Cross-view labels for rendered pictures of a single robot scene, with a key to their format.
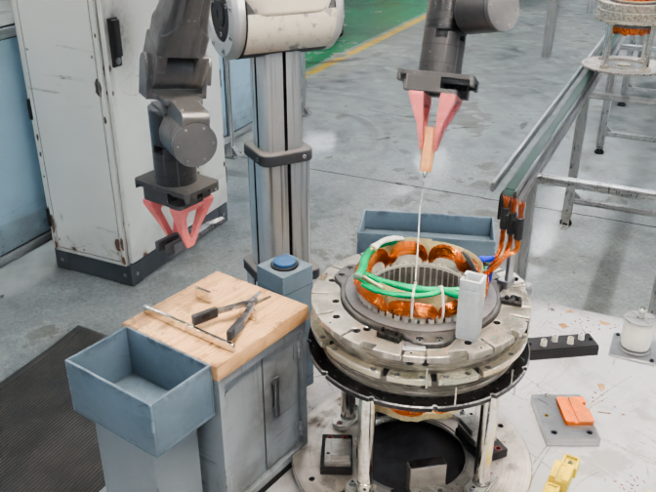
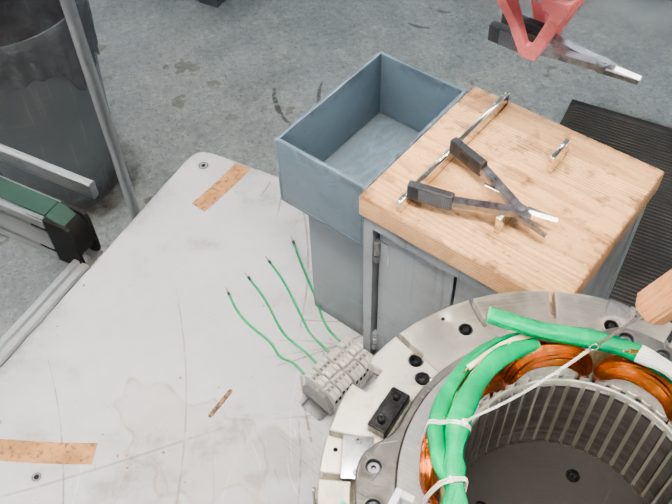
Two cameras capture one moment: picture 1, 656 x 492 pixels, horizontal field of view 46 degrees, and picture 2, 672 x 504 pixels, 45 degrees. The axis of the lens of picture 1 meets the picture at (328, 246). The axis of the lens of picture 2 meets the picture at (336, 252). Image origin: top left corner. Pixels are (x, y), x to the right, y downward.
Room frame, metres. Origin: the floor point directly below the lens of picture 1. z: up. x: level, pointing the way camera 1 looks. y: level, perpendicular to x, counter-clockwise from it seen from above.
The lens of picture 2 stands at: (0.86, -0.34, 1.58)
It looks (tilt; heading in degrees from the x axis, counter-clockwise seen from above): 51 degrees down; 94
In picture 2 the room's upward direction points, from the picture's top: 2 degrees counter-clockwise
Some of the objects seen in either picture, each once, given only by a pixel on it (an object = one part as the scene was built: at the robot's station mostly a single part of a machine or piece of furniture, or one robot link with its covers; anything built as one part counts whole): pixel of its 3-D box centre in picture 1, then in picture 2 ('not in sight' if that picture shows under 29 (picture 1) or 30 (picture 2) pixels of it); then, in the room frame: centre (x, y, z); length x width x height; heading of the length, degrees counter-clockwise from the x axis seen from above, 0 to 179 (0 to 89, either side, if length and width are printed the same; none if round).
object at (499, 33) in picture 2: (177, 245); (511, 38); (0.97, 0.21, 1.18); 0.04 x 0.01 x 0.02; 144
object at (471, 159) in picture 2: (204, 315); (467, 156); (0.94, 0.17, 1.09); 0.04 x 0.01 x 0.02; 129
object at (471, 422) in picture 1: (476, 429); not in sight; (1.01, -0.25, 0.83); 0.05 x 0.04 x 0.02; 24
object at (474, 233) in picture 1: (423, 291); not in sight; (1.30, -0.18, 0.92); 0.25 x 0.11 x 0.28; 81
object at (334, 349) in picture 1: (354, 359); not in sight; (0.88, -0.04, 1.06); 0.09 x 0.04 x 0.01; 60
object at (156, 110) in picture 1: (172, 124); not in sight; (0.98, 0.20, 1.36); 0.07 x 0.06 x 0.07; 28
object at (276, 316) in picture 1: (218, 320); (511, 192); (0.98, 0.16, 1.05); 0.20 x 0.19 x 0.02; 144
